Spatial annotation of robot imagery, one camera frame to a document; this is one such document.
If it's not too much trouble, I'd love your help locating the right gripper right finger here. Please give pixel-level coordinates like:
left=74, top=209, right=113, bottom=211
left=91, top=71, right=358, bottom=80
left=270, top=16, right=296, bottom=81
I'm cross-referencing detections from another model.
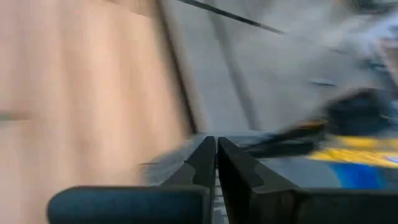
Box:
left=217, top=136, right=398, bottom=224

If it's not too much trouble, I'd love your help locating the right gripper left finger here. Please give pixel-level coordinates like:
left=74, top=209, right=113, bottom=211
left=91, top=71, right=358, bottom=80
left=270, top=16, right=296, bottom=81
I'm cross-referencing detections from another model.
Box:
left=46, top=136, right=217, bottom=224

